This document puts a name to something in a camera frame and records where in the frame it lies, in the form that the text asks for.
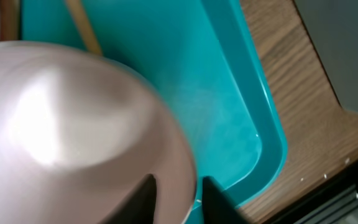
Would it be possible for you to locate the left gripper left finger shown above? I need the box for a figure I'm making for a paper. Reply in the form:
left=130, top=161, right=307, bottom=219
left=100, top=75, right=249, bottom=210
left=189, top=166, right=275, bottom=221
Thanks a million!
left=102, top=174, right=157, bottom=224

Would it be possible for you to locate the wooden chopstick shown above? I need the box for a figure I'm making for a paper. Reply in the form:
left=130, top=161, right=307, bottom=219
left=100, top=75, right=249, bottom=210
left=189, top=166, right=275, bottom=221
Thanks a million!
left=65, top=0, right=103, bottom=56

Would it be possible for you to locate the pink bowl with rice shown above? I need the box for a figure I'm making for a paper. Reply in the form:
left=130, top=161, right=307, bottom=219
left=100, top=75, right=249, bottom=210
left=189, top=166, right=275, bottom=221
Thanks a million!
left=0, top=41, right=197, bottom=223

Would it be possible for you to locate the grey dishwasher rack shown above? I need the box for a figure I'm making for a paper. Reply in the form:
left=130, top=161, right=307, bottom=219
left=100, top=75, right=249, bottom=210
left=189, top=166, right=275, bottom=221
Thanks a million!
left=295, top=0, right=358, bottom=114

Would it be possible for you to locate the teal serving tray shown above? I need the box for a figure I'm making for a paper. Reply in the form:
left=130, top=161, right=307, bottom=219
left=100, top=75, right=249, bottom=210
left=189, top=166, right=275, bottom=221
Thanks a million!
left=20, top=0, right=289, bottom=224

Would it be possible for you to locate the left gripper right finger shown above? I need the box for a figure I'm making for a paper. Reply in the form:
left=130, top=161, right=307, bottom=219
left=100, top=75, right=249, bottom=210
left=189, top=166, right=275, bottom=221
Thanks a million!
left=201, top=176, right=251, bottom=224

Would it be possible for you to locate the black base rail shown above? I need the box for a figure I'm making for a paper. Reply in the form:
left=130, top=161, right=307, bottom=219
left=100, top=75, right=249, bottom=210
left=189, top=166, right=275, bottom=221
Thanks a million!
left=265, top=160, right=358, bottom=224

